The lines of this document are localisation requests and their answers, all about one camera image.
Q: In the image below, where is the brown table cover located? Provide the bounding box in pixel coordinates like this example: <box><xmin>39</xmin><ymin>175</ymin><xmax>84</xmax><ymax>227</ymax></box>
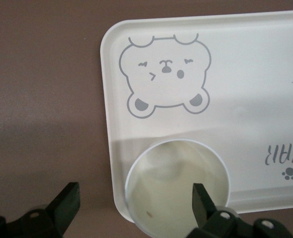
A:
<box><xmin>0</xmin><ymin>0</ymin><xmax>293</xmax><ymax>238</ymax></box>

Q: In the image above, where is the cream tray with bear print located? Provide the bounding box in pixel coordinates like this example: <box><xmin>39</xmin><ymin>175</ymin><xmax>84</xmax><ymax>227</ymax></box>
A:
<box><xmin>100</xmin><ymin>9</ymin><xmax>293</xmax><ymax>223</ymax></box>

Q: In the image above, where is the white plastic cup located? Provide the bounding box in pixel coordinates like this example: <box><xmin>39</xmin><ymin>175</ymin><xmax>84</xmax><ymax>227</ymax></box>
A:
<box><xmin>124</xmin><ymin>138</ymin><xmax>230</xmax><ymax>236</ymax></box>

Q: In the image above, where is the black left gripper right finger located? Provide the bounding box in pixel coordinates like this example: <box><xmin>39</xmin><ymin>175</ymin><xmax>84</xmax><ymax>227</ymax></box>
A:
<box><xmin>192</xmin><ymin>182</ymin><xmax>293</xmax><ymax>238</ymax></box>

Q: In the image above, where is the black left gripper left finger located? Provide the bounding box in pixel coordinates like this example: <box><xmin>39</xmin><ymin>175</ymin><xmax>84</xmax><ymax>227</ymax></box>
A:
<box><xmin>0</xmin><ymin>182</ymin><xmax>80</xmax><ymax>238</ymax></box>

